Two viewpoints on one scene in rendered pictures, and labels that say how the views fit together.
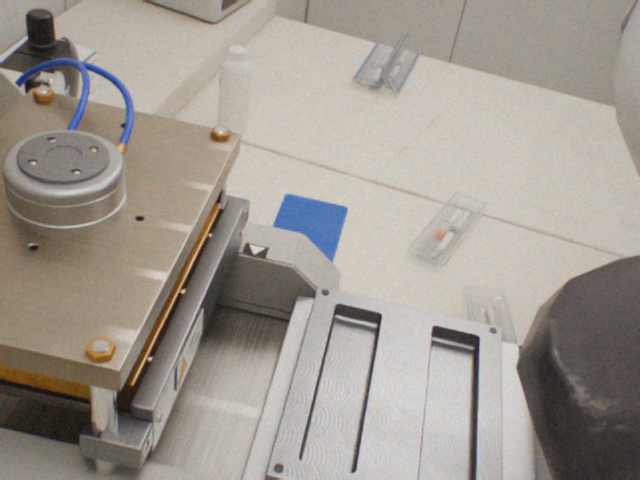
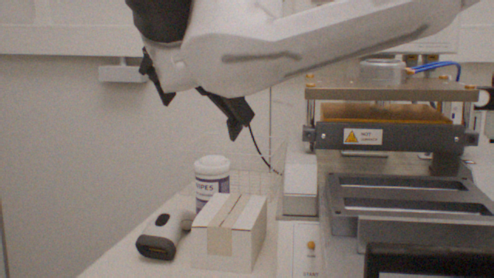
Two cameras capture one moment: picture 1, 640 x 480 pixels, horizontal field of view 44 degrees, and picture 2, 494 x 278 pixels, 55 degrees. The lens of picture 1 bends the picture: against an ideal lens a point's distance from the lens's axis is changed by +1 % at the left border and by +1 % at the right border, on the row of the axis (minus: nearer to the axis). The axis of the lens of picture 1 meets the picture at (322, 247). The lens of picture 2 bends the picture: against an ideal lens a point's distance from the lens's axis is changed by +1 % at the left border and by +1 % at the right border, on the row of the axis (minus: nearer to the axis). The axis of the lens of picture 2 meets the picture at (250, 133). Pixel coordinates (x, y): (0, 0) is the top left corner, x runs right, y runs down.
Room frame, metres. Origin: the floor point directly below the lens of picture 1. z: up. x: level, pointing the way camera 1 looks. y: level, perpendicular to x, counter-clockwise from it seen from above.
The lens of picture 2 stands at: (0.24, -0.67, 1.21)
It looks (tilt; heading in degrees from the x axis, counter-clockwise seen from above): 13 degrees down; 93
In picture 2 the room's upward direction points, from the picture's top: straight up
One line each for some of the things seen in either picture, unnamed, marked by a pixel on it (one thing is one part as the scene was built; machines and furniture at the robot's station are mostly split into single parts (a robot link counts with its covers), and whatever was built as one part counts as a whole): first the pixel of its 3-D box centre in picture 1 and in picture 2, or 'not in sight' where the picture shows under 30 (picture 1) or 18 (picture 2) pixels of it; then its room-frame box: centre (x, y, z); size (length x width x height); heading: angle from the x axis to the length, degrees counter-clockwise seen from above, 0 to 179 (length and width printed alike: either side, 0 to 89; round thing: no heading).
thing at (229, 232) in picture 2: not in sight; (231, 229); (0.16, 0.24, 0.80); 0.19 x 0.13 x 0.09; 78
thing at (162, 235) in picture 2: not in sight; (171, 225); (0.03, 0.27, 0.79); 0.20 x 0.08 x 0.08; 78
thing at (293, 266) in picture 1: (217, 258); (469, 176); (0.57, 0.10, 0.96); 0.26 x 0.05 x 0.07; 86
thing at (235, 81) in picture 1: (234, 90); not in sight; (1.14, 0.19, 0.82); 0.05 x 0.05 x 0.14
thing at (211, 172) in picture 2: not in sight; (212, 188); (0.10, 0.42, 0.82); 0.09 x 0.09 x 0.15
